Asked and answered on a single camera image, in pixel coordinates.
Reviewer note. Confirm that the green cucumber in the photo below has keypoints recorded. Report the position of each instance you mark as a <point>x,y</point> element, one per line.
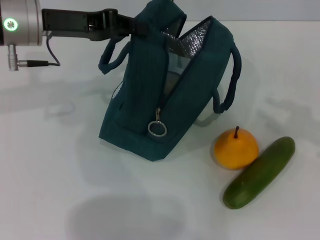
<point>257,175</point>

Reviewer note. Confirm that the dark teal insulated bag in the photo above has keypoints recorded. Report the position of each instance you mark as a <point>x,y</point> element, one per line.
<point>140,87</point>

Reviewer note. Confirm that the clear container with blue-rimmed lid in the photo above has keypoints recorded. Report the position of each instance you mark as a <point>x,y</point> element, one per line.
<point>177,63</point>

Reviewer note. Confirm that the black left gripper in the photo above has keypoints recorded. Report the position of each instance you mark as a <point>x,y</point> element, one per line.
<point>70,23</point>

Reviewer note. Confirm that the yellow pear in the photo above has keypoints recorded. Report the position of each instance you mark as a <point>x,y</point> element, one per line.
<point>235,152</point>

